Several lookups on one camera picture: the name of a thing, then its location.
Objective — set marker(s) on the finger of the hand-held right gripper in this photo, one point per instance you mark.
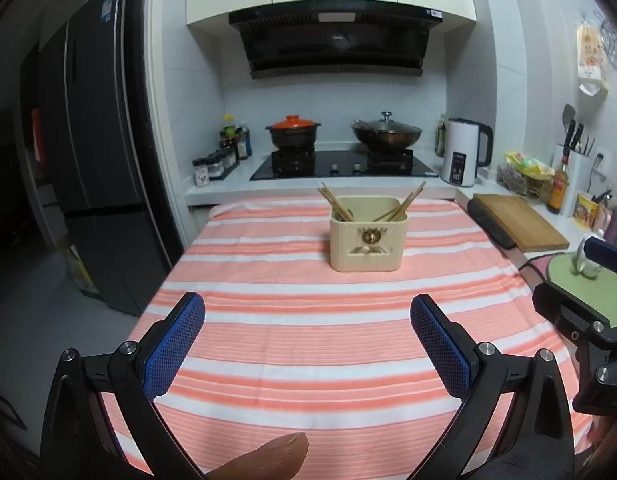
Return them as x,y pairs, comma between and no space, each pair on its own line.
563,312
610,257

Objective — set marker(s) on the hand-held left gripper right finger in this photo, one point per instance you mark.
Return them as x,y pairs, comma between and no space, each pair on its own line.
441,345

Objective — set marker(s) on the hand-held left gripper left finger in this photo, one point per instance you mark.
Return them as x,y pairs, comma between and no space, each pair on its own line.
173,345

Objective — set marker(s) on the cream utensil holder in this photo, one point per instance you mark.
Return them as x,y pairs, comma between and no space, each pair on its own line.
348,255

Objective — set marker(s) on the metal spoon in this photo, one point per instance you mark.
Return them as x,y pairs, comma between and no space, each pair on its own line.
346,215

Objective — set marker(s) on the person's left hand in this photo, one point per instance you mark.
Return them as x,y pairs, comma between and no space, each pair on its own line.
268,457

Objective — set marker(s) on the purple bottle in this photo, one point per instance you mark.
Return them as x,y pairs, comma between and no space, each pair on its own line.
615,227

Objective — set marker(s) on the green cutting board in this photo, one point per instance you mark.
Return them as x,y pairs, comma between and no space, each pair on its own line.
563,275

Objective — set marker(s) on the pink cup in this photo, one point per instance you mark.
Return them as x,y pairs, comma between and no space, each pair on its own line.
599,220

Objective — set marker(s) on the yellow printed mug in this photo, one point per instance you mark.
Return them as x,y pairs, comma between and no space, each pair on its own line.
584,212

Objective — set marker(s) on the white utensil canister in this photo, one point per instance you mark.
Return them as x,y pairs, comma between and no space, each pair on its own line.
580,180

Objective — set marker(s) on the brown bottle red cap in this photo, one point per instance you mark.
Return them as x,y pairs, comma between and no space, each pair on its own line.
557,190

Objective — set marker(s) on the wooden cutting board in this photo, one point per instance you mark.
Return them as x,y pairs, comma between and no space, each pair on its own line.
523,222

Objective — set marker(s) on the black tray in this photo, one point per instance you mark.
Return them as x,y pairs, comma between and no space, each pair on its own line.
488,227

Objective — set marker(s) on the yellow cardboard box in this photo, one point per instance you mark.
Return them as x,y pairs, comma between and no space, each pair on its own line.
78,270

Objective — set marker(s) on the yellow green snack bag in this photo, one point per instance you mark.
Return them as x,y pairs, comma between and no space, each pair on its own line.
528,165

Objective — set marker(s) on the orange white striped tablecloth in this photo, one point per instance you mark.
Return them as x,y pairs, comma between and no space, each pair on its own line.
308,360

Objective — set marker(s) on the black spatula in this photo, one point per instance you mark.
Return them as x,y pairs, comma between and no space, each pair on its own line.
569,117

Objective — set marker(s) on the white label spice jar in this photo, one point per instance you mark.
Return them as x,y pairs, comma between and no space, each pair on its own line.
200,175

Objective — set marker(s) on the dark-lidded spice jar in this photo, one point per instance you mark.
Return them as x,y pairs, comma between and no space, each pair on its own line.
213,167
232,157
223,162

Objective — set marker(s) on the white electric kettle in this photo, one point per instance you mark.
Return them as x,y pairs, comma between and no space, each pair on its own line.
461,150

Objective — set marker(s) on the dark grey refrigerator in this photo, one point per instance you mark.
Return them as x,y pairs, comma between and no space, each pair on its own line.
103,160

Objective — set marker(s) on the yellow hanging packet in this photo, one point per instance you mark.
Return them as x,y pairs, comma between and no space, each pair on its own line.
590,55

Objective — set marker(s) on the black glass gas hob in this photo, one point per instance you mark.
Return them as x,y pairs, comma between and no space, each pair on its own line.
338,165

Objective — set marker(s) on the green glass bottle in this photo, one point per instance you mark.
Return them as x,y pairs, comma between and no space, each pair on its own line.
441,137

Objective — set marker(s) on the dark wok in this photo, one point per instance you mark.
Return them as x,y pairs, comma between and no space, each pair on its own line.
386,141

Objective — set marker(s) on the dark sauce bottle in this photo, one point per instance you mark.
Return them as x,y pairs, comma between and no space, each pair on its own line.
244,142

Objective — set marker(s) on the yellow cap oil bottle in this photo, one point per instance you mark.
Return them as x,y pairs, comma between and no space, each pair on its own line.
228,132

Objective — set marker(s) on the glass wok lid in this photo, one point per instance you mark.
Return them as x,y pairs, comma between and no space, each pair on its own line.
388,125

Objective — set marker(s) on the black clay pot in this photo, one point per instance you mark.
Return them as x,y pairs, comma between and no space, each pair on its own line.
293,139

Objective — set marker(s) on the red hanging cloth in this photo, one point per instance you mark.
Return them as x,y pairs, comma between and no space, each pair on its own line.
36,135

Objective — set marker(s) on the orange pot lid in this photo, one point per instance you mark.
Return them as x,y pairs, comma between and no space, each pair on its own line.
294,124

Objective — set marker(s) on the black range hood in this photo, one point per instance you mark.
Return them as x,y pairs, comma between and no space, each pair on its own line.
333,45

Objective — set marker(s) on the white wall outlet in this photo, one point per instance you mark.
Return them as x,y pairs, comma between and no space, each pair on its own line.
600,160

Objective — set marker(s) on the dark door frame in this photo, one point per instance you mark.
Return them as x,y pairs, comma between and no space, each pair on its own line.
148,110

